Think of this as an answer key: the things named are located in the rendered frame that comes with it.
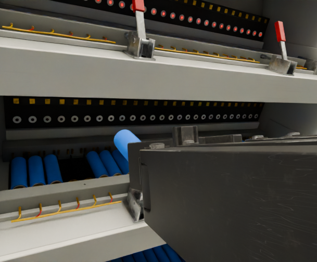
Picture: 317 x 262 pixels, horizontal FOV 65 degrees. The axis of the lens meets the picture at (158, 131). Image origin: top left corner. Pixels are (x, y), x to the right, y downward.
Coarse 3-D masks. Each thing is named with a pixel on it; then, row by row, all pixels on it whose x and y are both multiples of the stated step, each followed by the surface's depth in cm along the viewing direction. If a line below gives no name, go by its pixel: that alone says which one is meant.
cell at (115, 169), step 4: (100, 152) 40; (104, 152) 40; (108, 152) 40; (100, 156) 40; (104, 156) 39; (108, 156) 39; (104, 160) 38; (108, 160) 38; (112, 160) 38; (104, 164) 38; (108, 164) 37; (112, 164) 37; (116, 164) 38; (108, 168) 37; (112, 168) 36; (116, 168) 36; (108, 172) 36; (112, 172) 36; (116, 172) 36; (120, 172) 36
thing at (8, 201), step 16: (112, 176) 34; (128, 176) 35; (0, 192) 27; (16, 192) 28; (32, 192) 28; (48, 192) 29; (64, 192) 30; (80, 192) 31; (96, 192) 32; (112, 192) 33; (0, 208) 27; (16, 208) 28; (32, 208) 29; (80, 208) 30
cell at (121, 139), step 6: (120, 132) 21; (126, 132) 21; (114, 138) 21; (120, 138) 20; (126, 138) 20; (132, 138) 20; (120, 144) 20; (126, 144) 19; (120, 150) 20; (126, 150) 19; (126, 156) 19
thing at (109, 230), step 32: (32, 128) 38; (64, 128) 40; (96, 128) 43; (128, 128) 46; (160, 128) 49; (224, 128) 58; (288, 128) 59; (0, 160) 36; (0, 224) 27; (32, 224) 27; (64, 224) 28; (96, 224) 29; (128, 224) 30; (0, 256) 24; (32, 256) 24; (64, 256) 26; (96, 256) 29
